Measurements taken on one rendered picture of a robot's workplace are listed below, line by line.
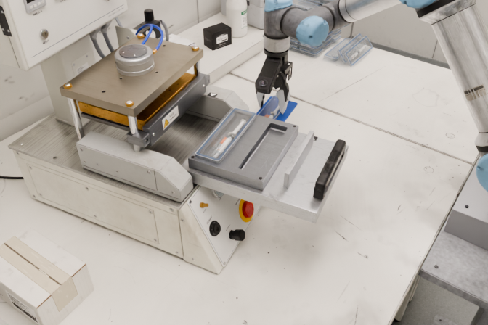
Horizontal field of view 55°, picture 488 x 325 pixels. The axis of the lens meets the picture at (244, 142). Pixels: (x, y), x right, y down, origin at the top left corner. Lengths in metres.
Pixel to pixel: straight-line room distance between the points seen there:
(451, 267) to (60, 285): 0.82
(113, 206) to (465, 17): 0.81
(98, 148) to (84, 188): 0.14
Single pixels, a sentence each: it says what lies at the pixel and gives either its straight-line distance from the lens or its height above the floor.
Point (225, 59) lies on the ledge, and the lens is 1.71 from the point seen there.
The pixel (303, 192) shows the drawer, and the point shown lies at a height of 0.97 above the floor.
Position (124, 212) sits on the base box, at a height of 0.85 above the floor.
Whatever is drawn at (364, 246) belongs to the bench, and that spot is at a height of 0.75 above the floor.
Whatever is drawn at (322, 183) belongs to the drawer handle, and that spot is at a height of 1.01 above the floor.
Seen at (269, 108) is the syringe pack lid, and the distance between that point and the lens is 1.48.
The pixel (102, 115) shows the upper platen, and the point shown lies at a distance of 1.02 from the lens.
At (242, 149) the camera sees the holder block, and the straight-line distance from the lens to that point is 0.97.
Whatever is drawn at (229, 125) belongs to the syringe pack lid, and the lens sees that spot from 1.01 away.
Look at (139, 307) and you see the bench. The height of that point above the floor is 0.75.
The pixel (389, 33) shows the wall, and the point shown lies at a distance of 3.47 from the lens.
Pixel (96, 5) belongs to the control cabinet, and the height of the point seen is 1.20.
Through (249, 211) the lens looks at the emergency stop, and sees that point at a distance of 1.12.
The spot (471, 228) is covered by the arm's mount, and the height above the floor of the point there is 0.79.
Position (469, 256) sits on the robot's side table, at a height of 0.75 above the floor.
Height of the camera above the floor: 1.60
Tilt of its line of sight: 38 degrees down
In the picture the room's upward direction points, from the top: straight up
